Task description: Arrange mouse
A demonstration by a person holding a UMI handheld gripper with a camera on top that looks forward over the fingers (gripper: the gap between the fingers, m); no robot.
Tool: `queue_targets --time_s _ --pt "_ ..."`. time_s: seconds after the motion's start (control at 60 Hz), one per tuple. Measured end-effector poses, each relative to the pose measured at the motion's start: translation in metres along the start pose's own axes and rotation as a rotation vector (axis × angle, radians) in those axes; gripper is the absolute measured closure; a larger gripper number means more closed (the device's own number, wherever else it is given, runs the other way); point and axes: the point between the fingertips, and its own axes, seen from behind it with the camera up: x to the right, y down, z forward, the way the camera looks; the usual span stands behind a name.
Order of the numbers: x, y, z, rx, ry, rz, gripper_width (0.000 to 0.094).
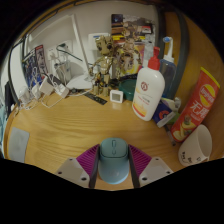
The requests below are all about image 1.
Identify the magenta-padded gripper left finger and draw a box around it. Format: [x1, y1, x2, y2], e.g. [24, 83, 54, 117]
[54, 143, 101, 189]

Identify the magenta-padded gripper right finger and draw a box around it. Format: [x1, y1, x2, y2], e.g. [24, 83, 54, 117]
[127, 143, 174, 189]

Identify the light blue computer mouse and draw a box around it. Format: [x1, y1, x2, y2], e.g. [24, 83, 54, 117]
[98, 137, 130, 185]

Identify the grey mouse pad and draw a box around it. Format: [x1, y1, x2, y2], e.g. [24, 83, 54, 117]
[7, 126, 31, 164]

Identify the white mug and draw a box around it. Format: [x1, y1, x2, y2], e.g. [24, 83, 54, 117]
[177, 124, 213, 167]

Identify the small blue box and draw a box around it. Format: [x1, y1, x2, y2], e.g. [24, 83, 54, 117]
[151, 99, 177, 128]

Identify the black flat strip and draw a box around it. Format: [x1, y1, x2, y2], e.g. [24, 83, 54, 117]
[83, 92, 109, 106]

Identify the white lotion bottle red pump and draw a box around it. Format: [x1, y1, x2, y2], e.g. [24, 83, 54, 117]
[131, 46, 166, 122]

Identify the small white desk clock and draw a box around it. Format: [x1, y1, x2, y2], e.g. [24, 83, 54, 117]
[109, 89, 125, 104]

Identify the red yellow chips canister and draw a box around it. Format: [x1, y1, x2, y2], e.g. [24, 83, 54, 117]
[170, 66, 221, 143]

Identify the white charger block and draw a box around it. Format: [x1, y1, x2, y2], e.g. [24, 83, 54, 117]
[53, 83, 70, 99]
[39, 77, 55, 96]

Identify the dark green round container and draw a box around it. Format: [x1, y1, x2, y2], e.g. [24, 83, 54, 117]
[118, 78, 138, 102]

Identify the white desk lamp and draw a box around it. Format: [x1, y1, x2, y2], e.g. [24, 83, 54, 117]
[28, 13, 95, 91]

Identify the clear plastic bag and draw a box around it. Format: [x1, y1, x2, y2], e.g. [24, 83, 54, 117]
[18, 86, 34, 106]

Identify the blue spray bottle white nozzle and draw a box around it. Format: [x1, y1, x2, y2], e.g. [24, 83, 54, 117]
[159, 36, 178, 100]

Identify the black bag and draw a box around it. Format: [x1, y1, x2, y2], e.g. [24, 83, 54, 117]
[3, 80, 16, 118]

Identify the robot model kit box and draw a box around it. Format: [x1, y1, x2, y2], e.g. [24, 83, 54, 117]
[21, 44, 49, 89]

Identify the colourful printed poster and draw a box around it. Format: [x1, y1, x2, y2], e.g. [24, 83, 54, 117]
[110, 13, 157, 74]

